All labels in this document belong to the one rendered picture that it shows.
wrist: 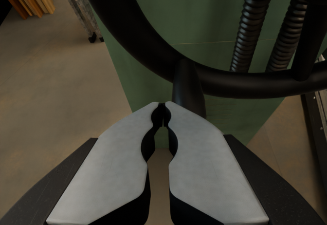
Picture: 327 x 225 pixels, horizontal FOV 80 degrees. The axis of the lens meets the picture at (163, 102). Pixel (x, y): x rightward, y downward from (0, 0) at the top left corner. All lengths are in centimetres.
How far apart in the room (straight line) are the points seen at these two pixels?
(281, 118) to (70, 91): 109
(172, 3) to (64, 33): 131
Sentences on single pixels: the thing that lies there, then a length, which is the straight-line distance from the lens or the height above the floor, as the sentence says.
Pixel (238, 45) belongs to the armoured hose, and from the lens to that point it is 26.
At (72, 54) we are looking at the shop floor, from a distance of 141.
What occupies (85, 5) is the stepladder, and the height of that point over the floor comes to 24.
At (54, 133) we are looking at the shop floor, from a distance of 110.
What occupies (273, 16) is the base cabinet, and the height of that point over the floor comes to 64.
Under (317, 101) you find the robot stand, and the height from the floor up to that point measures 14.
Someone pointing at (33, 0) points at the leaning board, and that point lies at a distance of 185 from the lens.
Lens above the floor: 85
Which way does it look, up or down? 57 degrees down
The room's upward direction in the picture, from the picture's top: 7 degrees counter-clockwise
